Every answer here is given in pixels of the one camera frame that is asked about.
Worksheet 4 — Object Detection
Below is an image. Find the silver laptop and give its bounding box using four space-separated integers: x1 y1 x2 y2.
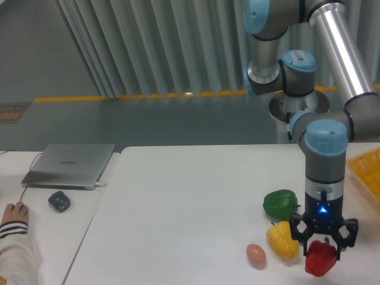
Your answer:
22 144 115 190

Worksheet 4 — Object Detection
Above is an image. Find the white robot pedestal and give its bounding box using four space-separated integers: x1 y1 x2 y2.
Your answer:
269 90 330 144

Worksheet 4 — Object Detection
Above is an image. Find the yellow plastic basket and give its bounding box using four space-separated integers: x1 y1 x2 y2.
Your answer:
346 147 379 201

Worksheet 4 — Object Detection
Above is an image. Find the laptop charging cable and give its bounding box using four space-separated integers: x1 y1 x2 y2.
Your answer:
0 150 44 176

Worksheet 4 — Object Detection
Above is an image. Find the green bell pepper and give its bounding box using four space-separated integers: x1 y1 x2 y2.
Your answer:
262 189 300 221

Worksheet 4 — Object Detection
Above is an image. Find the red bell pepper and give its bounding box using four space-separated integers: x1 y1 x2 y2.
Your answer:
305 240 337 277

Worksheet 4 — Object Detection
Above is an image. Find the striped cream sleeve forearm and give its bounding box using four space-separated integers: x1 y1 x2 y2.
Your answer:
1 221 38 284

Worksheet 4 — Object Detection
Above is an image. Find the yellow bell pepper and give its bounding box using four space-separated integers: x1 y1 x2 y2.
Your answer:
266 221 299 261

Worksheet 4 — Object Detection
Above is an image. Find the pink egg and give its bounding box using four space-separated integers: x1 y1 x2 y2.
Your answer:
246 243 267 267

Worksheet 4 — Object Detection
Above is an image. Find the grey pleated curtain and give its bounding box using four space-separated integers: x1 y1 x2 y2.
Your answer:
53 0 342 100

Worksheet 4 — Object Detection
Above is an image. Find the black small device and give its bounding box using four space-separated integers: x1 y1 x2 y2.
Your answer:
48 191 71 213

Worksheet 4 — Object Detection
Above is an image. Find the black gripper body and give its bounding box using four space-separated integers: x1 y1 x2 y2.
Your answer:
303 194 344 235

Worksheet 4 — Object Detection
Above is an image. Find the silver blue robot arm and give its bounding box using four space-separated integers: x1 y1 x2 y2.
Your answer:
242 1 379 251

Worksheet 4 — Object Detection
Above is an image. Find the person's hand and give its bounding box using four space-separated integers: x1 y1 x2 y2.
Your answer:
1 201 29 226

